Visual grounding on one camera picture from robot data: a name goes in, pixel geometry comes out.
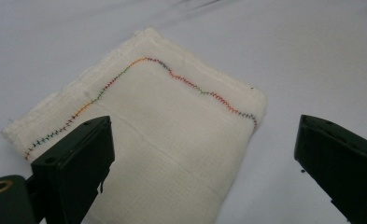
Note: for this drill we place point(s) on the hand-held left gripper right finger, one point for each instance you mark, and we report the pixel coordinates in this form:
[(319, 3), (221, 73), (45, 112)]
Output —
[(343, 161)]

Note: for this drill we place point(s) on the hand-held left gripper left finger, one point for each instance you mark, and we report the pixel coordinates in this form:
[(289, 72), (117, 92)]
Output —
[(69, 165)]

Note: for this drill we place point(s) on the white cloth with multicoloured stitching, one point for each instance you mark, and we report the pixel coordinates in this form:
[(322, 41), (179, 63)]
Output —
[(178, 130)]

